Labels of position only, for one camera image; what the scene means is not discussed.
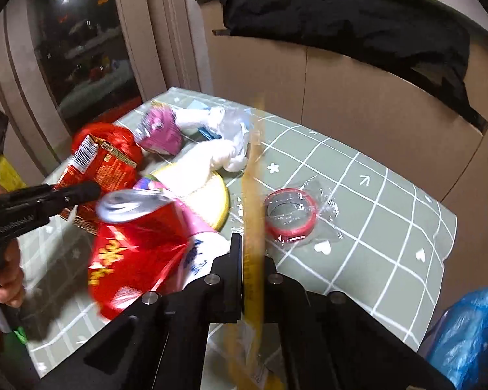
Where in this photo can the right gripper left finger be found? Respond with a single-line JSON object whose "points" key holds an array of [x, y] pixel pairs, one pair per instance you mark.
{"points": [[215, 297]]}

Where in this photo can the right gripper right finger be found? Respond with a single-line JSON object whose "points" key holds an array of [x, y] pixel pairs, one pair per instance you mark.
{"points": [[285, 299]]}

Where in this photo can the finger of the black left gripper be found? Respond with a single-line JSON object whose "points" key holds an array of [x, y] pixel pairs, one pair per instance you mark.
{"points": [[68, 197]]}

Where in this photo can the yellow snack bag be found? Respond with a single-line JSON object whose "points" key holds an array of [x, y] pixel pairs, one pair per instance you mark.
{"points": [[244, 338]]}

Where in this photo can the red plastic bag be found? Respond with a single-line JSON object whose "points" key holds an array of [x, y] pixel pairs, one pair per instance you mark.
{"points": [[120, 137]]}

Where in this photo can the blue trash bag bin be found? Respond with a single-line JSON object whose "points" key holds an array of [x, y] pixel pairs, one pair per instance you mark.
{"points": [[459, 349]]}

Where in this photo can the left hand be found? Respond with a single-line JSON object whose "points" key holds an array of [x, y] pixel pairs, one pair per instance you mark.
{"points": [[12, 291]]}

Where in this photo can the red snack packet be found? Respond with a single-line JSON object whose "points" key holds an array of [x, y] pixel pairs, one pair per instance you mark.
{"points": [[98, 160]]}

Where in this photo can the red tape roll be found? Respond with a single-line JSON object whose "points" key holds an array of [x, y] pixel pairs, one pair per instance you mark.
{"points": [[290, 214]]}

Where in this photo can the crushed red soda can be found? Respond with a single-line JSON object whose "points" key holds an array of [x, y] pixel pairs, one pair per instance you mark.
{"points": [[141, 243]]}

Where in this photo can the green checked tablecloth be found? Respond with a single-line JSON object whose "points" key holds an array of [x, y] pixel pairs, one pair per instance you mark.
{"points": [[390, 242]]}

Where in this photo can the pink snack wrapper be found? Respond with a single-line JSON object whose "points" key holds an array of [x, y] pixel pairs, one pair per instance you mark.
{"points": [[157, 132]]}

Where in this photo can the white crumpled tissue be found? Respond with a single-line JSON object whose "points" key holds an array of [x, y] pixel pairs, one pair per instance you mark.
{"points": [[229, 151]]}

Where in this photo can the dark glass door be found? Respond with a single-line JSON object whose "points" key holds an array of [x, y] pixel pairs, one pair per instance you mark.
{"points": [[82, 54]]}

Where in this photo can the black cloth on cabinet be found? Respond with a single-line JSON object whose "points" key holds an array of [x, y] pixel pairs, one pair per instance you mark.
{"points": [[410, 39]]}

